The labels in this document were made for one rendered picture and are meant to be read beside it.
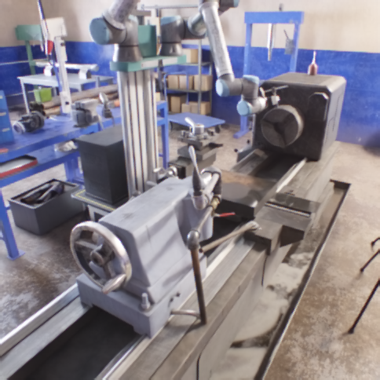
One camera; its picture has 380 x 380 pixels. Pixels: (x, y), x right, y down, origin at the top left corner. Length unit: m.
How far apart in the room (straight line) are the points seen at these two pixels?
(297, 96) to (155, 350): 1.82
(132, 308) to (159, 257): 0.17
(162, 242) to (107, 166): 1.74
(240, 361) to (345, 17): 4.89
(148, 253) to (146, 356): 0.29
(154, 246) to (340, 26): 4.97
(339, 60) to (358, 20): 0.57
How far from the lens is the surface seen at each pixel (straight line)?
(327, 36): 5.69
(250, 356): 1.63
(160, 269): 1.08
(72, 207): 3.46
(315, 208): 1.75
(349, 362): 2.26
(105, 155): 2.72
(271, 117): 2.25
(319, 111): 2.32
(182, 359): 1.07
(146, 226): 1.02
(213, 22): 2.06
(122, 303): 1.09
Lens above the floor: 1.69
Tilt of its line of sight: 26 degrees down
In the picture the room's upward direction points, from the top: straight up
